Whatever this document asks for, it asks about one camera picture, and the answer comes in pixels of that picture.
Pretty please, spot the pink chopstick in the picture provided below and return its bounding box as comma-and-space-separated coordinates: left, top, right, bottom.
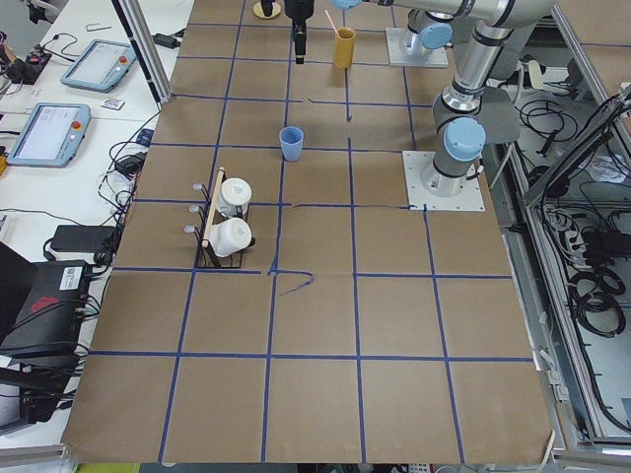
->
324, 9, 341, 37

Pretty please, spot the light blue plastic cup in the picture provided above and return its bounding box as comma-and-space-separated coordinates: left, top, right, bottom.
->
279, 126, 304, 162

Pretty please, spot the bamboo cylinder holder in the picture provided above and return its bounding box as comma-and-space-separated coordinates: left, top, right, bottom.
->
333, 28, 356, 68

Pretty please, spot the round wooden coaster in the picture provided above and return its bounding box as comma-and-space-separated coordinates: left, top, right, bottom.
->
252, 0, 282, 20

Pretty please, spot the small black adapter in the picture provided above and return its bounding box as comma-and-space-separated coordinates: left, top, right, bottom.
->
153, 34, 180, 49

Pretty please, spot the white mug upper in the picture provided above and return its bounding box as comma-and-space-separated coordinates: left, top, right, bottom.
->
217, 177, 252, 218

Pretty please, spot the white mug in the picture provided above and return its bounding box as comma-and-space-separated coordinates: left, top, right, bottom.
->
210, 218, 252, 257
217, 177, 252, 218

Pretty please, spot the upper teach pendant tablet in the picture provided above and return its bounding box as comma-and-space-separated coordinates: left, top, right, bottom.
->
60, 39, 136, 93

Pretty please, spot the teach pendant tablet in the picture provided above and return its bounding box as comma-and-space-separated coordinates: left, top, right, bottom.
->
7, 102, 92, 168
60, 39, 136, 93

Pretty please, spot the white mug lower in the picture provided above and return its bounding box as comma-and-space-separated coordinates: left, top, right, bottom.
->
210, 218, 252, 257

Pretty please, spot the lower teach pendant tablet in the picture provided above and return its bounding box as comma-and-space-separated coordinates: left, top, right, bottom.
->
7, 102, 92, 168

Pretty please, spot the black power adapter brick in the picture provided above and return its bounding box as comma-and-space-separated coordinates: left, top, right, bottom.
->
50, 225, 114, 253

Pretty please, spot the black computer box red logo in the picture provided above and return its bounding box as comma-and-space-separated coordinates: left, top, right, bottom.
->
1, 244, 93, 365

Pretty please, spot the aluminium frame post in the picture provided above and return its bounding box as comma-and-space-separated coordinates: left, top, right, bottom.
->
111, 0, 173, 104

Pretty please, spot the wooden rack handle rod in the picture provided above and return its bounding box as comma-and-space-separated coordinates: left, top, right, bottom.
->
201, 167, 226, 248

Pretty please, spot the black wire mug rack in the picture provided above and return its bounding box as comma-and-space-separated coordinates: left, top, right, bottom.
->
187, 201, 255, 269

